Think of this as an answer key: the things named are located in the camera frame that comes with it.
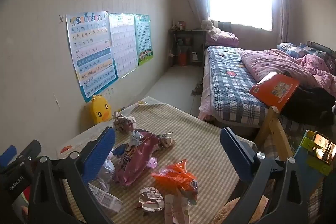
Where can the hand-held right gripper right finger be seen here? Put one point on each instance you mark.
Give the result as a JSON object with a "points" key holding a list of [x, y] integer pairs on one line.
{"points": [[236, 153]]}

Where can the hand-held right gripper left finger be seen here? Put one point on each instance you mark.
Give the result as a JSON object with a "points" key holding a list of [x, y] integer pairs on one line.
{"points": [[101, 150]]}

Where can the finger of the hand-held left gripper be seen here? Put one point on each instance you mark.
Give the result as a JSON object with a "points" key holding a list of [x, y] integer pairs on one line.
{"points": [[27, 150], [8, 154]]}

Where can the yellow white toothpaste box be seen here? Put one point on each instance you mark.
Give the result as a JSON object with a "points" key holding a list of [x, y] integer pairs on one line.
{"points": [[105, 197]]}

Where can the clear crumpled plastic wrapper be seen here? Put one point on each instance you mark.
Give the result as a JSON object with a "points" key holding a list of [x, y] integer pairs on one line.
{"points": [[107, 174]]}

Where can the brownish crumpled paper ball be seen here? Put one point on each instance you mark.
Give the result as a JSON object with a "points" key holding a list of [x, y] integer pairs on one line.
{"points": [[124, 122]]}

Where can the purple snack wrapper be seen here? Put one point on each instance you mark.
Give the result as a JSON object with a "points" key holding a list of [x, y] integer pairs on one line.
{"points": [[136, 163]]}

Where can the green striped mat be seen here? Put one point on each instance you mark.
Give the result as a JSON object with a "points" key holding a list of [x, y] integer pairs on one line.
{"points": [[199, 140]]}

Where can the yellow duck toy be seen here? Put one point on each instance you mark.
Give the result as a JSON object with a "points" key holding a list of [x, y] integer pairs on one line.
{"points": [[101, 109]]}

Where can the orange fuzzy cloth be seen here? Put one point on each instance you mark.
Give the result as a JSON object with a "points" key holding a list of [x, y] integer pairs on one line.
{"points": [[225, 212]]}

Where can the orange snack wrapper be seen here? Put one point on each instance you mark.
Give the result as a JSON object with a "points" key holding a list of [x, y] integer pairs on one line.
{"points": [[178, 176]]}

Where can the small yellow black toy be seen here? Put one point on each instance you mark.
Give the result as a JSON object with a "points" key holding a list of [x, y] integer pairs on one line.
{"points": [[141, 102]]}

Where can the printed crumpled paper ball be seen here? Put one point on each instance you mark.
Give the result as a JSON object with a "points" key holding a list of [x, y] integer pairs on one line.
{"points": [[166, 141]]}

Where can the red white crumpled paper ball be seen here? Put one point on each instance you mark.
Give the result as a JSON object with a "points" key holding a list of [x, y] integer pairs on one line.
{"points": [[151, 199]]}

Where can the plaid bed sheet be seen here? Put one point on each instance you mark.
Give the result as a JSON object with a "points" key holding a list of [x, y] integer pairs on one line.
{"points": [[228, 82]]}

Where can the green plastic toy box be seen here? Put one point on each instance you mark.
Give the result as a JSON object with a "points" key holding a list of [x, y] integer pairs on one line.
{"points": [[309, 153]]}

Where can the orange picture book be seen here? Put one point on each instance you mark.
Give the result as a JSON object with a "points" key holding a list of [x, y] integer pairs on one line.
{"points": [[275, 90]]}

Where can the blue book box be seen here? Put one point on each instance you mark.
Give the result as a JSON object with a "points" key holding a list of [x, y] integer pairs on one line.
{"points": [[305, 179]]}

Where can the pair of shoes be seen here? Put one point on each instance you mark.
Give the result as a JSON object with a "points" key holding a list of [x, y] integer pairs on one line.
{"points": [[197, 88]]}

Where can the pink fruit snack wrapper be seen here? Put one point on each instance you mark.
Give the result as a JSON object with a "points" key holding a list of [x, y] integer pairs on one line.
{"points": [[176, 209]]}

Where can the black clothing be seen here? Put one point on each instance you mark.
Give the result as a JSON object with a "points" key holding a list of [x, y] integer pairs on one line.
{"points": [[309, 106]]}

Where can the phone with lit screen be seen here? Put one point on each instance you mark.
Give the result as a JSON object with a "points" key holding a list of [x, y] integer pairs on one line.
{"points": [[325, 148]]}

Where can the orange bucket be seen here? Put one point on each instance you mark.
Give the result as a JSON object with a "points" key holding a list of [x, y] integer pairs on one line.
{"points": [[183, 58]]}

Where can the folded pink quilt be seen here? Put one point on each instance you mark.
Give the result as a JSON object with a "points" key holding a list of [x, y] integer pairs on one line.
{"points": [[223, 37]]}

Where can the blue plaid pillow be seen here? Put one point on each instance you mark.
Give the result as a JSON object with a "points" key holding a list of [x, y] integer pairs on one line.
{"points": [[296, 50]]}

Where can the dark shelf desk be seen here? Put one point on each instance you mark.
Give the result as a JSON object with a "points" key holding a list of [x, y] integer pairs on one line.
{"points": [[186, 33]]}

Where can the black bed headboard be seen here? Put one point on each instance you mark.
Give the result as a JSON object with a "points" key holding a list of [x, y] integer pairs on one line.
{"points": [[323, 49]]}

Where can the wooden chair frame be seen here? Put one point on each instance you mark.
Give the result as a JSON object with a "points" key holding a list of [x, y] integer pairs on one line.
{"points": [[273, 124]]}

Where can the blue alphabet wall poster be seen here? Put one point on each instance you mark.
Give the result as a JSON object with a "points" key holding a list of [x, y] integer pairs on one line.
{"points": [[89, 56]]}

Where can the white chart wall poster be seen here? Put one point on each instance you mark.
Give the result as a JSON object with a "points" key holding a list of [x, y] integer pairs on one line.
{"points": [[123, 43]]}

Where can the green bordered wall poster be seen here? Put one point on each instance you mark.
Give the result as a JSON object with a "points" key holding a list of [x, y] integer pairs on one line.
{"points": [[143, 37]]}

